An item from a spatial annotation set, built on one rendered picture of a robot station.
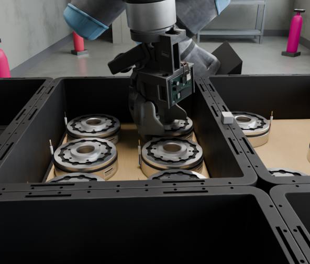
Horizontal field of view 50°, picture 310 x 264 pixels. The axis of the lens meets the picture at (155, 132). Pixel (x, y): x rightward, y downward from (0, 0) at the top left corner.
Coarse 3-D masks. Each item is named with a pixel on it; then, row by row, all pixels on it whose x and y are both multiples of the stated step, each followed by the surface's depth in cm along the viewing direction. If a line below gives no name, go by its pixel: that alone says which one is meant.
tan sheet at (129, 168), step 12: (132, 132) 68; (120, 144) 64; (132, 144) 64; (144, 144) 64; (120, 156) 60; (132, 156) 60; (120, 168) 56; (132, 168) 56; (204, 168) 56; (108, 180) 53; (120, 180) 53
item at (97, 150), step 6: (78, 144) 56; (84, 144) 56; (90, 144) 56; (96, 144) 56; (72, 150) 54; (96, 150) 54; (72, 156) 53; (78, 156) 52; (84, 156) 52; (90, 156) 53
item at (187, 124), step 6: (156, 114) 69; (180, 120) 66; (186, 120) 67; (174, 126) 63; (180, 126) 63; (186, 126) 63; (192, 126) 64; (168, 132) 61; (174, 132) 61; (180, 132) 61; (186, 132) 62
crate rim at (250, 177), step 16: (64, 80) 68; (80, 80) 68; (96, 80) 68; (112, 80) 69; (128, 80) 69; (48, 96) 58; (208, 96) 59; (32, 112) 52; (224, 128) 47; (16, 144) 43; (0, 160) 39; (240, 160) 39; (256, 176) 36
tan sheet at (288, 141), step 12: (276, 120) 74; (288, 120) 74; (300, 120) 74; (276, 132) 68; (288, 132) 68; (300, 132) 68; (264, 144) 64; (276, 144) 64; (288, 144) 64; (300, 144) 64; (264, 156) 60; (276, 156) 60; (288, 156) 60; (300, 156) 60; (288, 168) 56; (300, 168) 56
